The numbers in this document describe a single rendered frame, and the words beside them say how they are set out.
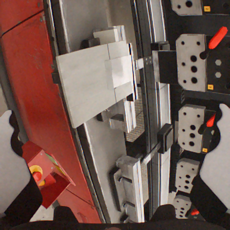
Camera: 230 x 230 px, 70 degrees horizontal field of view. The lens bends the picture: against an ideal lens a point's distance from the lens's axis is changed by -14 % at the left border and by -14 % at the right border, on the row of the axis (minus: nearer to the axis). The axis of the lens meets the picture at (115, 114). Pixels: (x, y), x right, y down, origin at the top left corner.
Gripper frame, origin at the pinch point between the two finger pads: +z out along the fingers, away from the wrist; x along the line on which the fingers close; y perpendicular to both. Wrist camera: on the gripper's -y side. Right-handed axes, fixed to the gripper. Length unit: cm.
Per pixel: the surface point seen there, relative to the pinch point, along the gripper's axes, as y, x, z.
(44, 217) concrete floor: 164, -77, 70
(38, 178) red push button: 45, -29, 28
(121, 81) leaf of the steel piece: 16.3, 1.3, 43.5
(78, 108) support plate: 17.2, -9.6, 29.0
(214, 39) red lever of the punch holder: -0.4, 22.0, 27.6
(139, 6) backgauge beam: -7, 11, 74
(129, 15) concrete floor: 2, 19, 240
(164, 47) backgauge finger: 10, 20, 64
